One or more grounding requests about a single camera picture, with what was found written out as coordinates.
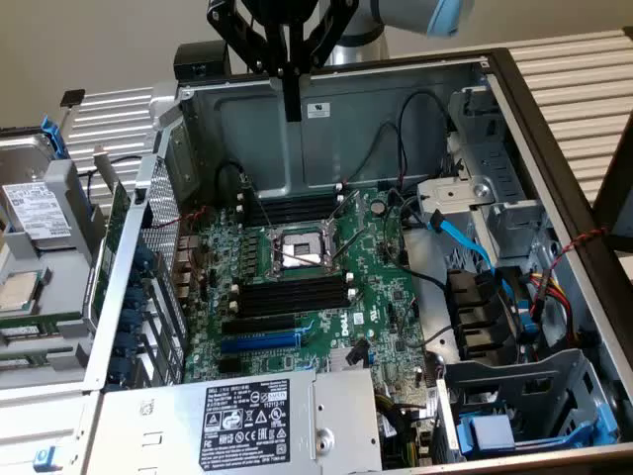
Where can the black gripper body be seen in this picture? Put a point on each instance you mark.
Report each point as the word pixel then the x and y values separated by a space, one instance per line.
pixel 282 10

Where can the black box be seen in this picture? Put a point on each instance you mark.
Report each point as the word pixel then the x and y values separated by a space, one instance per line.
pixel 198 59

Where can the open PC case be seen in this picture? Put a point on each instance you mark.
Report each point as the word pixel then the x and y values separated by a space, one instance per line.
pixel 425 148

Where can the round coin battery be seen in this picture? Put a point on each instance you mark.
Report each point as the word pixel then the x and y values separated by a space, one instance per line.
pixel 379 206

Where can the CPU socket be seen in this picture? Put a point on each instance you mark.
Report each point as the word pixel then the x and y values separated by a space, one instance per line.
pixel 301 247

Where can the metal locking lever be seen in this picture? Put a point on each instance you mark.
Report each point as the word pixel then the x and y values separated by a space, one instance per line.
pixel 297 256
pixel 352 243

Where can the green graphics card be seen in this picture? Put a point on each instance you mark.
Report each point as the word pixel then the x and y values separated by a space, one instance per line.
pixel 118 213

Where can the silver optical drive cage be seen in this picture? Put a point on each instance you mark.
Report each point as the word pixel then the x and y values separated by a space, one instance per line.
pixel 499 163

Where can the silver port block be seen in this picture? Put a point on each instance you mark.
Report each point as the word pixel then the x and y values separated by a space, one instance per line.
pixel 185 267

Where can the blue card retention clip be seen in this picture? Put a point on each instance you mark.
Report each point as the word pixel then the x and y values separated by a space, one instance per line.
pixel 120 368
pixel 136 297
pixel 143 257
pixel 131 320
pixel 125 344

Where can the green motherboard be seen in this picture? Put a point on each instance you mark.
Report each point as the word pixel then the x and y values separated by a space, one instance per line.
pixel 376 297

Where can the long black expansion slot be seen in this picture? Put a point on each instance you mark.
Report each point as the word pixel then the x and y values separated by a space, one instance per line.
pixel 257 326

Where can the silver hard disk white label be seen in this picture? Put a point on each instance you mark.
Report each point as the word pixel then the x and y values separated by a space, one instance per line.
pixel 39 208

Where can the blue expansion slot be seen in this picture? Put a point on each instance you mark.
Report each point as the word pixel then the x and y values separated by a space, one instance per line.
pixel 257 343

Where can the black fan shroud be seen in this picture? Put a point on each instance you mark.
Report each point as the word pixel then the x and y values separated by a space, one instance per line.
pixel 470 307

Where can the black angled plug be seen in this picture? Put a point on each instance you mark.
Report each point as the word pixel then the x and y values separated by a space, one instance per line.
pixel 357 352

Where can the silver chipset heatsink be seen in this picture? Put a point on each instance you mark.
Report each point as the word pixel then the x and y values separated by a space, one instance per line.
pixel 334 358

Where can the grey parts rack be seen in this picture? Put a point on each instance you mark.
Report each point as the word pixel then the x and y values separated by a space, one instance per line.
pixel 62 287

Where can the short black expansion slot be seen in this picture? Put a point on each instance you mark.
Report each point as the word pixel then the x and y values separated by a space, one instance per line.
pixel 230 366

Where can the silver CPU chip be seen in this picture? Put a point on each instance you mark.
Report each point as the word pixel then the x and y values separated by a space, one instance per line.
pixel 17 292

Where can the silver power supply black label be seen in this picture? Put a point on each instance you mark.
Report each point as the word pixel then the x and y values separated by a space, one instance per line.
pixel 158 425

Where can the grey disk bay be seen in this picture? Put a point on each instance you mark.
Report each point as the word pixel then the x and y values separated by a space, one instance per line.
pixel 544 391

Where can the blue disk caddy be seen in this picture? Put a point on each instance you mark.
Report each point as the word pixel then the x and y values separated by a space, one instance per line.
pixel 489 430

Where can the blue release tab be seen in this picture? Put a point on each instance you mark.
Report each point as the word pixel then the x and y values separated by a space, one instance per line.
pixel 45 457

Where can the silver bracket with thumbscrew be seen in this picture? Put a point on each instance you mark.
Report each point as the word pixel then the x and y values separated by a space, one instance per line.
pixel 445 193

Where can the black-capped silver post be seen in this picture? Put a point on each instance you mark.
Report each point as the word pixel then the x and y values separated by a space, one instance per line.
pixel 72 97

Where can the blue disk rail frame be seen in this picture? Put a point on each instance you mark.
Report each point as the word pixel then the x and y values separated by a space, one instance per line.
pixel 53 136

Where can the dark brown post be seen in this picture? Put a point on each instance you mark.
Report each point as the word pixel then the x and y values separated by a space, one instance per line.
pixel 618 188

